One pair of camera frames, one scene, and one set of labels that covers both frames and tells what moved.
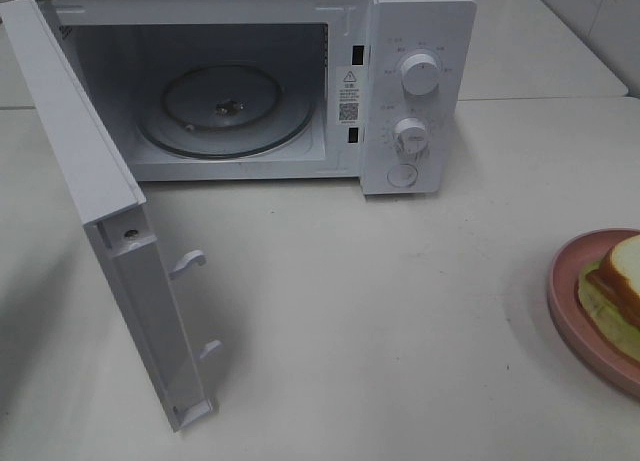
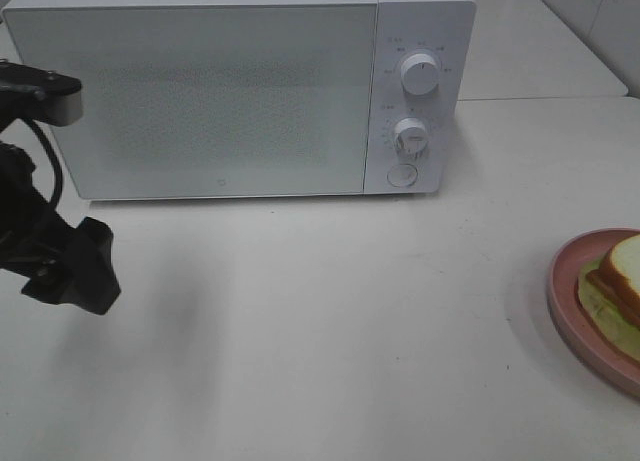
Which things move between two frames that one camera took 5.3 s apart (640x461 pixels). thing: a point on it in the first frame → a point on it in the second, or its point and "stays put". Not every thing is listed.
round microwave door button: x=402 y=175 stays put
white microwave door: x=109 y=204 → x=209 y=100
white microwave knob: x=411 y=136 stays put
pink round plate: x=567 y=319 stays put
